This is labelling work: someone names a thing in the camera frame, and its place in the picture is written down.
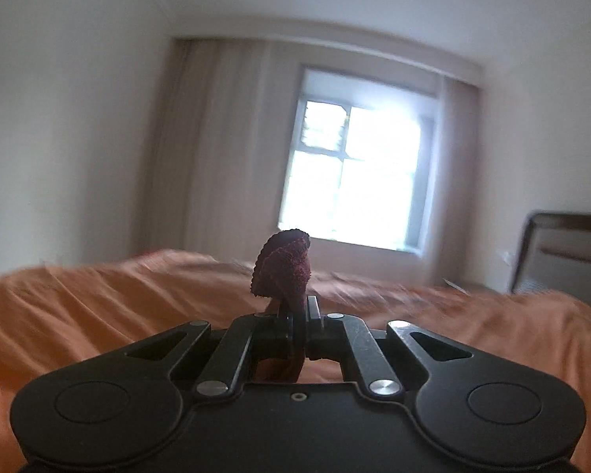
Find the dark padded headboard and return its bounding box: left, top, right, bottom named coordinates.
left=509, top=211, right=591, bottom=306

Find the maroon knit shirt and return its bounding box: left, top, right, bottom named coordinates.
left=251, top=229, right=312, bottom=383

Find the beige curtain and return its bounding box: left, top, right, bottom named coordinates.
left=136, top=39, right=301, bottom=261
left=420, top=77, right=481, bottom=285

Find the beige left curtain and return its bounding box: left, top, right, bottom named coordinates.
left=136, top=39, right=301, bottom=261

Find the beige right curtain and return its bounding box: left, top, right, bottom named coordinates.
left=420, top=77, right=481, bottom=285

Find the orange duvet cover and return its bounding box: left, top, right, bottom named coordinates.
left=0, top=251, right=591, bottom=472

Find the white wall socket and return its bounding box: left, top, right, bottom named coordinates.
left=496, top=250, right=515, bottom=267

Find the bright bedroom window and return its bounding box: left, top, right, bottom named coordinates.
left=279, top=67, right=438, bottom=252

